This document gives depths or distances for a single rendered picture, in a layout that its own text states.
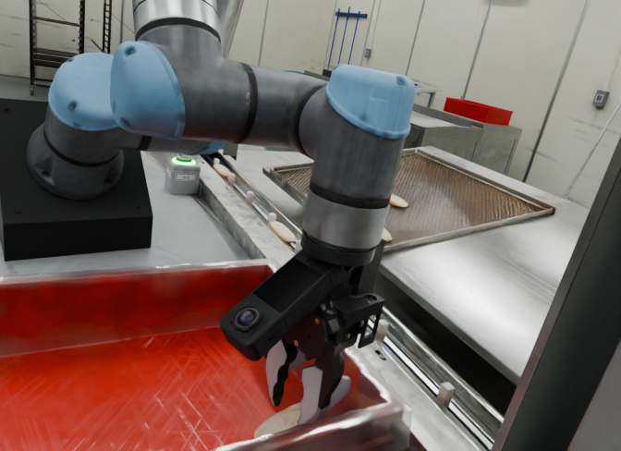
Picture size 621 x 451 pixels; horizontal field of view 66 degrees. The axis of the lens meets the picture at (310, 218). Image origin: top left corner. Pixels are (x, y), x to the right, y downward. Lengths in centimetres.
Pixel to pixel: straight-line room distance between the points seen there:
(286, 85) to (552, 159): 462
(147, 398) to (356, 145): 38
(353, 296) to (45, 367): 37
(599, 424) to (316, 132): 29
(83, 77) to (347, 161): 46
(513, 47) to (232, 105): 514
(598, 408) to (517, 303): 59
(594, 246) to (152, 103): 32
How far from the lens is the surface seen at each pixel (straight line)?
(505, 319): 79
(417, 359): 70
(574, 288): 26
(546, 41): 527
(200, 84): 42
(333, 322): 45
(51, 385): 63
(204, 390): 61
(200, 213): 113
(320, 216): 41
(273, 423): 55
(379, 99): 39
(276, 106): 45
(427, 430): 58
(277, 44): 865
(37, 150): 87
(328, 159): 40
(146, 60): 41
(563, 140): 497
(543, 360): 27
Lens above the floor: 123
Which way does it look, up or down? 20 degrees down
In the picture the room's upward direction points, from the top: 11 degrees clockwise
